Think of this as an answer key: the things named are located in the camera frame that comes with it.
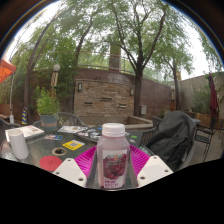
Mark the blue yellow striped bollard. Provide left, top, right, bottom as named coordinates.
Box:
left=21, top=106, right=29, bottom=126

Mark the yellow card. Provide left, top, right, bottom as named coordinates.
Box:
left=62, top=139, right=86, bottom=151

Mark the green plant in teal pot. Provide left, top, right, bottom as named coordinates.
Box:
left=34, top=86, right=63, bottom=131

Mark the black laptop with stickers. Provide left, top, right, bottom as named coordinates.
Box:
left=74, top=124, right=141, bottom=144

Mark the small colourful card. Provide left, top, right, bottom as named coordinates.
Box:
left=43, top=133, right=64, bottom=141

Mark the white sheet with stickers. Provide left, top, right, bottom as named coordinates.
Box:
left=57, top=125, right=89, bottom=134

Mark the tape ring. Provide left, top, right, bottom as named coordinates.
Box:
left=51, top=146, right=68, bottom=157

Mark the white cup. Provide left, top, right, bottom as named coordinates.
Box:
left=7, top=128, right=30, bottom=160

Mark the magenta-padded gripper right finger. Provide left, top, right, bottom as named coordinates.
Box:
left=128, top=144, right=174, bottom=188

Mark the closed dark red parasol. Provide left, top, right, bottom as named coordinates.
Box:
left=208, top=73, right=219, bottom=129

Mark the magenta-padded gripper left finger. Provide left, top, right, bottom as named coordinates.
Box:
left=52, top=145, right=99, bottom=190

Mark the orange canopy tent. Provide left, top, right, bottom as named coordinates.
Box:
left=0, top=59, right=17, bottom=124

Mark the white laptop with stickers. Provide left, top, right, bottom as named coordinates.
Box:
left=4, top=124, right=45, bottom=143

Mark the pink juice bottle white cap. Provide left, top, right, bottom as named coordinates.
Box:
left=96, top=122, right=132, bottom=190

